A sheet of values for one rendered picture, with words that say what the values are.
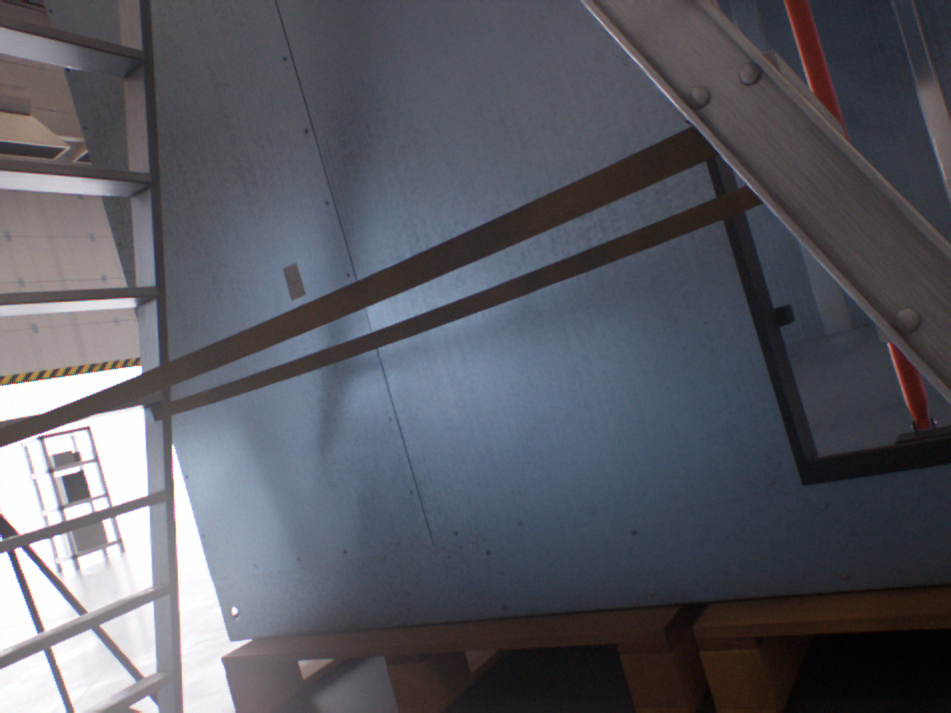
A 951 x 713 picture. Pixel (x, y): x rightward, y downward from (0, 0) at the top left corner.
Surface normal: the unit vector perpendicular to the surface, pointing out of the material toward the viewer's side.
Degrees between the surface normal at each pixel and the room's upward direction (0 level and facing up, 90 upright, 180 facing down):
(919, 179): 90
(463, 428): 90
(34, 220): 90
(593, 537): 90
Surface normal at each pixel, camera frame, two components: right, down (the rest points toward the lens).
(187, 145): -0.54, 0.15
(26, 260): 0.80, -0.24
